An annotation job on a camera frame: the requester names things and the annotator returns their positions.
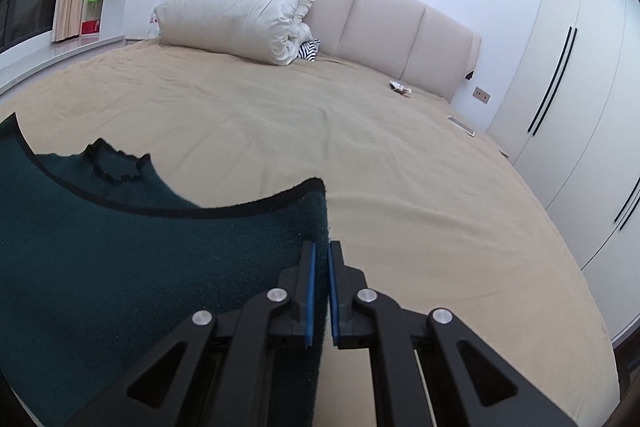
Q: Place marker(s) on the beige padded headboard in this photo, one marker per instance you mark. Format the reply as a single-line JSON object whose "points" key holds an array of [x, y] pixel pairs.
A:
{"points": [[390, 27]]}

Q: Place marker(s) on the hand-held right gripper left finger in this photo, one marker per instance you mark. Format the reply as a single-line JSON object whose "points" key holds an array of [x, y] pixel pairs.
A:
{"points": [[311, 297]]}

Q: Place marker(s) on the white wardrobe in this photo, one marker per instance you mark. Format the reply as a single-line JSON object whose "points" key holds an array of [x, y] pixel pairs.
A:
{"points": [[585, 117]]}

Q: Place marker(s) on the white phone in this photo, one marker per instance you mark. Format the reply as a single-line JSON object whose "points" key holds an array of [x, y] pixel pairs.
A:
{"points": [[461, 126]]}

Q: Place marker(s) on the rolled white duvet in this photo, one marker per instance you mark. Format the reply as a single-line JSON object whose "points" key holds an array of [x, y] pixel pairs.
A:
{"points": [[235, 12]]}

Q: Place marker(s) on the brass wall socket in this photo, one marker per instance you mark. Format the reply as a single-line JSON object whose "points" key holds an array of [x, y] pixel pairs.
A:
{"points": [[482, 95]]}

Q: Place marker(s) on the small white packet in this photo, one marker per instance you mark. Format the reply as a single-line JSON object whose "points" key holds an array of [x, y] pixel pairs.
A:
{"points": [[400, 88]]}

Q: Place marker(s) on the black white striped cloth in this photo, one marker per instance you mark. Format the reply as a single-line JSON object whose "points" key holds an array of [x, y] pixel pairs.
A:
{"points": [[310, 51]]}

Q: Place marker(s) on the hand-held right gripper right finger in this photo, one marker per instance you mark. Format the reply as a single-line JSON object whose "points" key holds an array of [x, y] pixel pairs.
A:
{"points": [[332, 297]]}

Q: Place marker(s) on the dark green sweater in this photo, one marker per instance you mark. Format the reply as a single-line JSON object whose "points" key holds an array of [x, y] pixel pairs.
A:
{"points": [[125, 267]]}

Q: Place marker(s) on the red box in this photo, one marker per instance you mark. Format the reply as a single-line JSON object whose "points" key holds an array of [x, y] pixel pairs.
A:
{"points": [[90, 28]]}

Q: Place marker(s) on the bed with beige sheet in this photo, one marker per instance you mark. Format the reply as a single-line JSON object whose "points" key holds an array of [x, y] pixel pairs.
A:
{"points": [[350, 147]]}

